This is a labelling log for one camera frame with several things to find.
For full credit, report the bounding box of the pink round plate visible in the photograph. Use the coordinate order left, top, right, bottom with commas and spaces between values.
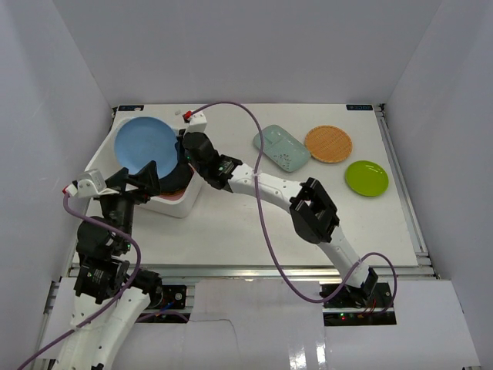
159, 187, 187, 201

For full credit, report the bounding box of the blue round plate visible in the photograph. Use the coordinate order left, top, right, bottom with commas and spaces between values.
114, 117, 178, 178

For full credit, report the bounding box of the white plastic bin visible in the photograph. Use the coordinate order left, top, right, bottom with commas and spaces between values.
86, 111, 203, 218

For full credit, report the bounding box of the celadon divided oval plate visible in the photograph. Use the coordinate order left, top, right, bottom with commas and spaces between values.
262, 125, 311, 173

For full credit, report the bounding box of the woven bamboo round plate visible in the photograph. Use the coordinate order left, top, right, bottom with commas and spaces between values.
304, 126, 353, 164

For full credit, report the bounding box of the lime green round plate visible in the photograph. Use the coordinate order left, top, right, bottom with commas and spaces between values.
344, 160, 389, 197

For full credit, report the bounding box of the black round plate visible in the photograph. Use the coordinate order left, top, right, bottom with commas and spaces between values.
159, 161, 193, 194

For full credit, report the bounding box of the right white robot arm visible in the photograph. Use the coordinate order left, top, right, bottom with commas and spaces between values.
178, 131, 378, 308

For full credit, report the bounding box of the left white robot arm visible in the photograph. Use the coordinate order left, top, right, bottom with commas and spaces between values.
53, 160, 163, 369

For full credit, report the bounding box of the left blue table label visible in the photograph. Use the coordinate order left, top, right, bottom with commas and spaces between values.
117, 105, 144, 112

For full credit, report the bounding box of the blue table label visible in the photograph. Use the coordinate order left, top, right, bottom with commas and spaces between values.
117, 105, 144, 112
346, 104, 374, 111

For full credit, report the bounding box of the right blue table label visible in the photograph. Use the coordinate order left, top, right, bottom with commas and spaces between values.
346, 104, 374, 111

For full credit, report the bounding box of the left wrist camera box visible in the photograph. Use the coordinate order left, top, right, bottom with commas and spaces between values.
62, 169, 106, 198

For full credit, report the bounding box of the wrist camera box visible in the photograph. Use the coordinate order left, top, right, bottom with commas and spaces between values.
183, 111, 207, 133
62, 169, 106, 198

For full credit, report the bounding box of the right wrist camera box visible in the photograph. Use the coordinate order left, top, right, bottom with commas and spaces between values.
183, 111, 207, 133

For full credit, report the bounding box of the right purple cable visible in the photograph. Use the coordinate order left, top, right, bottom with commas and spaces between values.
190, 101, 397, 315

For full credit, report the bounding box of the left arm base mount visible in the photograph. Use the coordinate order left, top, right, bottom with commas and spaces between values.
132, 270, 189, 324

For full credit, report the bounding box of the aluminium table frame rail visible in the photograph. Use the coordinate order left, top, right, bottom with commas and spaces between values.
374, 103, 430, 260

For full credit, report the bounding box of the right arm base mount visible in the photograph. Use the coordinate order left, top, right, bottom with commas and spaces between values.
323, 283, 397, 327

